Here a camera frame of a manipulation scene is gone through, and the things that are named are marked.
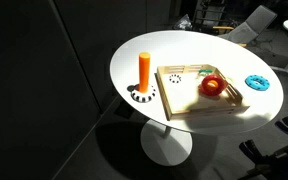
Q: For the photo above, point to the grey chair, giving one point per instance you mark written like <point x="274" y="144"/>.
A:
<point x="252" y="27"/>

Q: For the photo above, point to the black clamps bottom right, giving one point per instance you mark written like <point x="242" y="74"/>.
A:
<point x="272" y="167"/>

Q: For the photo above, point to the orange cylinder peg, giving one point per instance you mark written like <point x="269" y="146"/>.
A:
<point x="144" y="68"/>

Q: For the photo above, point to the light wooden tray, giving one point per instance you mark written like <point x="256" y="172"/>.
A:
<point x="191" y="91"/>

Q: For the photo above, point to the white table pedestal base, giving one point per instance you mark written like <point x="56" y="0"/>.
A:
<point x="165" y="145"/>

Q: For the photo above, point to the black and white peg base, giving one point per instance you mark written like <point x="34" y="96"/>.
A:
<point x="143" y="97"/>

